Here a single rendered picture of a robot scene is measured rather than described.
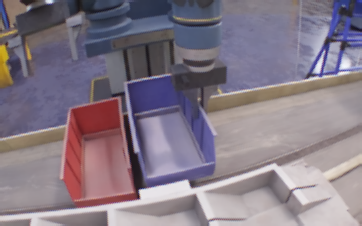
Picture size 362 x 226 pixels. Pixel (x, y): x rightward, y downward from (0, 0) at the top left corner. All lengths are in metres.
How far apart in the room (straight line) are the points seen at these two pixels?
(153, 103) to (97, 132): 0.23
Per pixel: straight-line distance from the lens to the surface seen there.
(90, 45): 1.19
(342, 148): 0.97
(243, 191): 0.52
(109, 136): 0.91
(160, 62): 1.72
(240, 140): 0.86
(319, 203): 0.51
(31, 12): 0.61
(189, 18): 0.50
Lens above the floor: 1.33
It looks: 37 degrees down
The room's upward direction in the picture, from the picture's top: 3 degrees counter-clockwise
